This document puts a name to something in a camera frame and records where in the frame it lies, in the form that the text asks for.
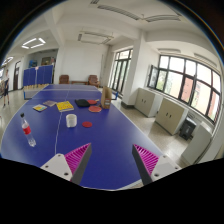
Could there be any near beige cabinet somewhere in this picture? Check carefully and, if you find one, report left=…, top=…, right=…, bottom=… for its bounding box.
left=155, top=99, right=188, bottom=135

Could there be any white cabinet by window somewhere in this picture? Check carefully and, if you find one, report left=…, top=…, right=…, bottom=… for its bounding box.
left=181, top=122, right=212, bottom=165

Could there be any beige cabinet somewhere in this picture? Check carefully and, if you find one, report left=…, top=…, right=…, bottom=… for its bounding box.
left=135, top=88, right=163, bottom=117
left=155, top=99, right=188, bottom=135

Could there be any brown cardboard box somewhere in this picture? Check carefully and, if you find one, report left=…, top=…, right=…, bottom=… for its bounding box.
left=101, top=86, right=112, bottom=109

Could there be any small red round lid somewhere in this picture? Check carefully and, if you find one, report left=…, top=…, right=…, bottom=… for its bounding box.
left=82, top=121, right=92, bottom=128

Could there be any person in dark clothes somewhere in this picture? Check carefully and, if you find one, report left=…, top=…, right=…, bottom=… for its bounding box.
left=3, top=69, right=9, bottom=107

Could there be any white cup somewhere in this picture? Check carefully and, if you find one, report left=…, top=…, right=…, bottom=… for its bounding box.
left=66, top=114, right=77, bottom=128

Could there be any far beige cabinet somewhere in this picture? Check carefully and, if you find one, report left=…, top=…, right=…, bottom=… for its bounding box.
left=135, top=88, right=163, bottom=117

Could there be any blue table tennis table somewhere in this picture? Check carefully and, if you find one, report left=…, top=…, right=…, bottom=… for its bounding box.
left=1, top=84, right=162, bottom=190

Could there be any red table tennis paddle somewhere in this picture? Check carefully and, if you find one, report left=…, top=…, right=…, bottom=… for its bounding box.
left=89, top=106, right=102, bottom=112

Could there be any brown armchair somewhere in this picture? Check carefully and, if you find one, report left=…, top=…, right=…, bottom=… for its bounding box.
left=88, top=75, right=100, bottom=87
left=59, top=75, right=69, bottom=84

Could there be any right brown armchair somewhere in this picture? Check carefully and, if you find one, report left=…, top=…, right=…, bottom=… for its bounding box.
left=88, top=75, right=100, bottom=87

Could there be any yellow blue booklet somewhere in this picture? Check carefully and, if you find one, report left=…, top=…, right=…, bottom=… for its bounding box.
left=33, top=104, right=47, bottom=112

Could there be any blue partition screen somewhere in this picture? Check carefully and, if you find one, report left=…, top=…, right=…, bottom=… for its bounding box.
left=23, top=65, right=53, bottom=87

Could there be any clear plastic water bottle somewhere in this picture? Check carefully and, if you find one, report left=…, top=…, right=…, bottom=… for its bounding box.
left=20, top=113, right=36, bottom=147

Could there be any grey pink booklet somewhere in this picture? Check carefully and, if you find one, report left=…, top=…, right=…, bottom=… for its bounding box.
left=43, top=100, right=57, bottom=107

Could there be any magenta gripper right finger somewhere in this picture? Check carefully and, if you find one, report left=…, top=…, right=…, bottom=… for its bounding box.
left=132, top=144, right=181, bottom=185

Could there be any black trash bin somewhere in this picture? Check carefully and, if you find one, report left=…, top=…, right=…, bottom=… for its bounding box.
left=179, top=117, right=196, bottom=140

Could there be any yellow book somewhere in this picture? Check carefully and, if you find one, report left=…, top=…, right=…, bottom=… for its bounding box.
left=57, top=101, right=74, bottom=112

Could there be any left brown armchair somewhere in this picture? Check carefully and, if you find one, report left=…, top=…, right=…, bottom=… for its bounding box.
left=59, top=75, right=69, bottom=84

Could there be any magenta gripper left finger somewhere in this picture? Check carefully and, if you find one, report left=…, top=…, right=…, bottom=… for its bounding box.
left=41, top=143, right=92, bottom=185

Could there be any black paddle case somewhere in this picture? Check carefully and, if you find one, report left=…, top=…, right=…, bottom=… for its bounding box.
left=75, top=99, right=90, bottom=107

